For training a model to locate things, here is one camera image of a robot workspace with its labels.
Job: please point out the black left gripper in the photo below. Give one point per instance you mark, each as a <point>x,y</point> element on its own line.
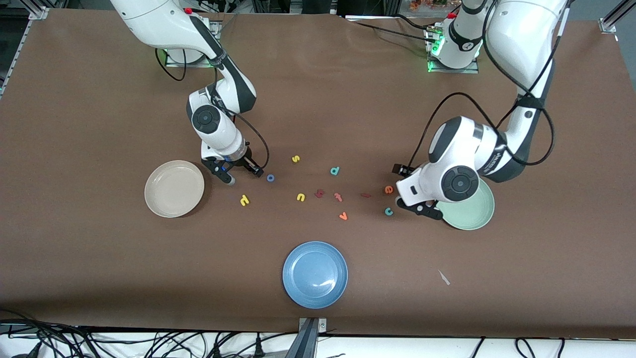
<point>400,170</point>

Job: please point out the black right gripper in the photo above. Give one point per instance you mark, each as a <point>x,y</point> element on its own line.
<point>247,163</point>

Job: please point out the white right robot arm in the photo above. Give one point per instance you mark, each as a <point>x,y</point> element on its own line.
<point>218,132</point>

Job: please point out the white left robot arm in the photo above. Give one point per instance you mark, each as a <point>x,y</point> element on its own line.
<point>516,40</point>

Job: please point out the green plate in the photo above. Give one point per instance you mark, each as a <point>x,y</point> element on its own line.
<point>472,214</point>

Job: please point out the beige brown plate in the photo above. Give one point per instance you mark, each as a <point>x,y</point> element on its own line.
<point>174,189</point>

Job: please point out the small white paper scrap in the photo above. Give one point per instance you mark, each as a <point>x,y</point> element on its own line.
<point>443,277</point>

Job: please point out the brown table cover mat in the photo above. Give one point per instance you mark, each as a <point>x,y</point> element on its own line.
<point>318,99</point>

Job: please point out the blue plate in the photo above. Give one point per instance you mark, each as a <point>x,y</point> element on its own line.
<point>315,274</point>

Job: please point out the black power plug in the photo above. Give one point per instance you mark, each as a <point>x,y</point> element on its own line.
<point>259,348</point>
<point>217,350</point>

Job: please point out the orange decoration cluster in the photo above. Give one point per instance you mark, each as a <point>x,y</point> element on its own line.
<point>427,4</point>

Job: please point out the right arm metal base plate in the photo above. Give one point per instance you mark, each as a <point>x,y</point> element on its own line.
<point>171,63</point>

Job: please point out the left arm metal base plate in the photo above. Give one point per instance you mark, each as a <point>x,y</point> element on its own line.
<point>449,70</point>

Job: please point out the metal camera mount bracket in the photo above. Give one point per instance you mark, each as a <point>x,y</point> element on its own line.
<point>308,338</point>

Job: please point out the aluminium frame profile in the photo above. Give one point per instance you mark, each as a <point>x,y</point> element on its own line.
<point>25,47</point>
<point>608,22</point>

